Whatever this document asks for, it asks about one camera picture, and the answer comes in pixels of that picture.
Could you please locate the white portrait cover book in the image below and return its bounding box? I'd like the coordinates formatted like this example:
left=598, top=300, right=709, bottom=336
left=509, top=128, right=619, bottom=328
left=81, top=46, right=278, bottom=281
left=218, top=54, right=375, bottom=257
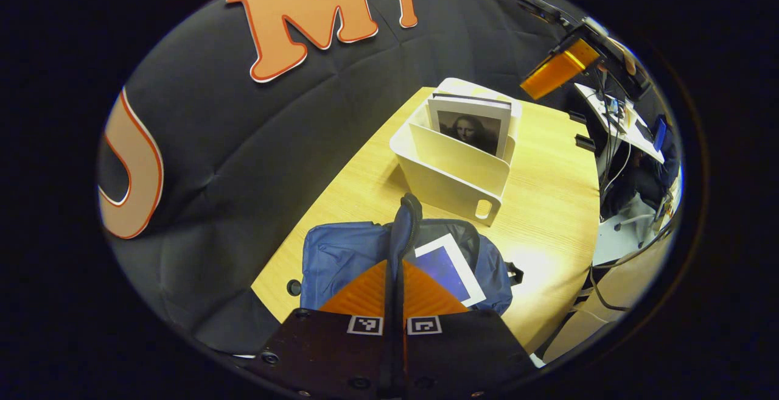
left=427, top=93, right=513, bottom=160

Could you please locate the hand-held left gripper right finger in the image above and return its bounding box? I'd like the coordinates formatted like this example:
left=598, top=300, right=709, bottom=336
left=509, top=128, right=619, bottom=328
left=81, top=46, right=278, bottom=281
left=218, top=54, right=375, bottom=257
left=399, top=259, right=537, bottom=398

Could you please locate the blue schoolbag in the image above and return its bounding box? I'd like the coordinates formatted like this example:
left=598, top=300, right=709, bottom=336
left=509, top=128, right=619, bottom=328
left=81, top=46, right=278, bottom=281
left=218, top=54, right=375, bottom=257
left=299, top=193, right=524, bottom=328

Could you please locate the cream plastic bookshelf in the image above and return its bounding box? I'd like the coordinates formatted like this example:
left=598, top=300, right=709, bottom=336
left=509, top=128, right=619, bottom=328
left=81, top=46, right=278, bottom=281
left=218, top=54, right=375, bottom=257
left=389, top=77, right=523, bottom=227

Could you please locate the black cable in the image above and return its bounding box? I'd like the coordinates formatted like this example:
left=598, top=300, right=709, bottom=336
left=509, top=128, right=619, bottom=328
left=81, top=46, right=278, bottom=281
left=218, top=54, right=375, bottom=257
left=587, top=220, right=677, bottom=314

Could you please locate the blue cover book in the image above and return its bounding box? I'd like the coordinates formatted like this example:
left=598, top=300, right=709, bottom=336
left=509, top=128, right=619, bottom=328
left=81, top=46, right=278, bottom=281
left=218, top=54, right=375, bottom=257
left=414, top=234, right=487, bottom=307

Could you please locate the white side desk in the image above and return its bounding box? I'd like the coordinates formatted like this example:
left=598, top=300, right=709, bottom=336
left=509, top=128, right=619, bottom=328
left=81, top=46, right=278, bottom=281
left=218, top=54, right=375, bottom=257
left=574, top=82, right=665, bottom=164

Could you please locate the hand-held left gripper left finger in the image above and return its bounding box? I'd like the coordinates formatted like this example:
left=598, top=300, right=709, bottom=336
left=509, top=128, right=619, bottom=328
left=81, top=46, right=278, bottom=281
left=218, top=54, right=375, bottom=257
left=259, top=259, right=396, bottom=398

